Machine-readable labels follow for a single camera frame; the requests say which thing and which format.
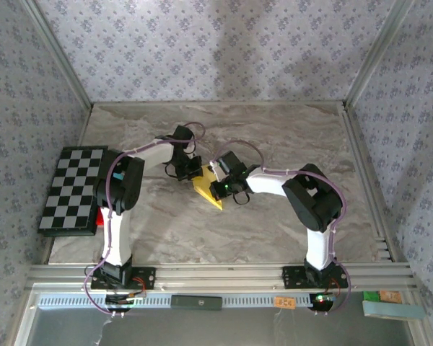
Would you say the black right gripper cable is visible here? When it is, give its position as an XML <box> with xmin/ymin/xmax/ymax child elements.
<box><xmin>232</xmin><ymin>190</ymin><xmax>255</xmax><ymax>206</ymax></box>

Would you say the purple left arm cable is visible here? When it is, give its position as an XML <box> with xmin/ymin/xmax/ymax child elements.
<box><xmin>83</xmin><ymin>121</ymin><xmax>206</xmax><ymax>319</ymax></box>

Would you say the grey metal panel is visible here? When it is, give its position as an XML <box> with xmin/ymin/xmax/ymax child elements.
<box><xmin>32</xmin><ymin>308</ymin><xmax>416</xmax><ymax>346</ymax></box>

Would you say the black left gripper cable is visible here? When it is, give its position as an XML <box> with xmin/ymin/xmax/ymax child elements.
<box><xmin>164</xmin><ymin>164</ymin><xmax>188</xmax><ymax>181</ymax></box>

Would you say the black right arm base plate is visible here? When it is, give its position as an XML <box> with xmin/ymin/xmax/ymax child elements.
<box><xmin>281</xmin><ymin>265</ymin><xmax>349</xmax><ymax>289</ymax></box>

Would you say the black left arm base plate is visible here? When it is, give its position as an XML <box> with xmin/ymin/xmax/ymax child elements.
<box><xmin>90</xmin><ymin>265</ymin><xmax>157</xmax><ymax>291</ymax></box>

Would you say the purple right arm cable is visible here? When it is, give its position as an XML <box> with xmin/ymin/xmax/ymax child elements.
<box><xmin>211</xmin><ymin>139</ymin><xmax>353</xmax><ymax>318</ymax></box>

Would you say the light blue flat box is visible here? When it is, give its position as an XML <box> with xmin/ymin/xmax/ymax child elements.
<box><xmin>362</xmin><ymin>300</ymin><xmax>427</xmax><ymax>321</ymax></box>

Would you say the aluminium side rail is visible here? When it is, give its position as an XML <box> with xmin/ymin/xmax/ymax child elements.
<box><xmin>341</xmin><ymin>102</ymin><xmax>396</xmax><ymax>262</ymax></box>

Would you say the aluminium frame post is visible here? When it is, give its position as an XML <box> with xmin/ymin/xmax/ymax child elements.
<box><xmin>21</xmin><ymin>0</ymin><xmax>94</xmax><ymax>109</ymax></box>
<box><xmin>344</xmin><ymin>0</ymin><xmax>418</xmax><ymax>107</ymax></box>

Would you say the grey slotted cable duct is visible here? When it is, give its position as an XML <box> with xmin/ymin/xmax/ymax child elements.
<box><xmin>38</xmin><ymin>293</ymin><xmax>347</xmax><ymax>309</ymax></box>

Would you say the black rectangular bar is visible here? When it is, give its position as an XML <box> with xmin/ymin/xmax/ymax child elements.
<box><xmin>170</xmin><ymin>294</ymin><xmax>224</xmax><ymax>311</ymax></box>

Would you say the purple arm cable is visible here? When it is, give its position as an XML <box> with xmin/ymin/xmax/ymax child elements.
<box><xmin>211</xmin><ymin>139</ymin><xmax>353</xmax><ymax>318</ymax></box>
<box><xmin>83</xmin><ymin>121</ymin><xmax>206</xmax><ymax>319</ymax></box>

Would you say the aluminium mounting rail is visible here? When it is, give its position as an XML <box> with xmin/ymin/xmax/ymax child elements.
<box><xmin>27</xmin><ymin>262</ymin><xmax>418</xmax><ymax>289</ymax></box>

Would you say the black and grey checkerboard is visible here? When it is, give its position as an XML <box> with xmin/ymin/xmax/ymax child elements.
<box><xmin>37</xmin><ymin>145</ymin><xmax>111</xmax><ymax>238</ymax></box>

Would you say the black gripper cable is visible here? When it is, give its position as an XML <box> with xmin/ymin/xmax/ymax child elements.
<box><xmin>164</xmin><ymin>164</ymin><xmax>188</xmax><ymax>181</ymax></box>
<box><xmin>232</xmin><ymin>190</ymin><xmax>255</xmax><ymax>206</ymax></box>

